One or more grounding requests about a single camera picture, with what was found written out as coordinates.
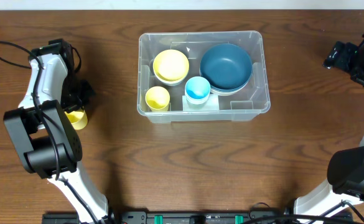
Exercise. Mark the yellow cup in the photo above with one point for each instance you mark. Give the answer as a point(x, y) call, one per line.
point(78, 119)
point(158, 99)

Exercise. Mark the large cream bowl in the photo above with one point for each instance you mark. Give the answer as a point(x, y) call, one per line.
point(220, 92)

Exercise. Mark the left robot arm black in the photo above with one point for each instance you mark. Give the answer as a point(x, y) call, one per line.
point(43, 136)

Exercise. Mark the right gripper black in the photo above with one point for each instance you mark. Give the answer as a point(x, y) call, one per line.
point(351, 51)

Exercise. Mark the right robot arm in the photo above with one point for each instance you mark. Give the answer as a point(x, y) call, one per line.
point(344, 184)

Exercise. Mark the grey small bowl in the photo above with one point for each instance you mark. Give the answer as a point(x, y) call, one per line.
point(170, 83)

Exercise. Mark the green cup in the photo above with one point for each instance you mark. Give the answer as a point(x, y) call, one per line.
point(195, 107)

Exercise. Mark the blue cup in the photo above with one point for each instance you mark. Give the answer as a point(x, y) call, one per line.
point(197, 88)

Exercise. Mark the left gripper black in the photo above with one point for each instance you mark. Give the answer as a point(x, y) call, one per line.
point(89, 91)

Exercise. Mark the dark blue bowl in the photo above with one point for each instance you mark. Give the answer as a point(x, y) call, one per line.
point(226, 81)
point(226, 58)

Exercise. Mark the cream cup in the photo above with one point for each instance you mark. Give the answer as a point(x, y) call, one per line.
point(195, 101)

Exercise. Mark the white small bowl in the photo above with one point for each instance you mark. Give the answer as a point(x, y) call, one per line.
point(164, 79)

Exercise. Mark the yellow small bowl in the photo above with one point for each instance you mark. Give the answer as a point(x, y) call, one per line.
point(171, 64)

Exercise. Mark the clear plastic storage container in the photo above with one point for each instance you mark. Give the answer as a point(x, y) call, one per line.
point(244, 105)

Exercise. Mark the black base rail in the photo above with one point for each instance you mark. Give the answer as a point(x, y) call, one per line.
point(180, 218)

